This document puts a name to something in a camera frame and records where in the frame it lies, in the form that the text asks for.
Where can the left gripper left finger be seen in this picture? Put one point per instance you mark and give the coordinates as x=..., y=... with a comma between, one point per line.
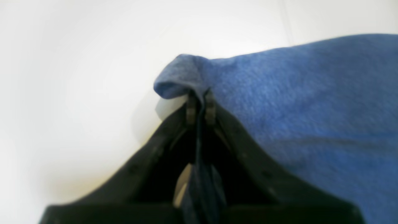
x=142, y=191

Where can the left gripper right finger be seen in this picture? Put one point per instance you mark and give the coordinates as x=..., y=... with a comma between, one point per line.
x=258, y=190

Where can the blue grey T-shirt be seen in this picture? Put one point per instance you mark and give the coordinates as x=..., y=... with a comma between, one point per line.
x=327, y=111

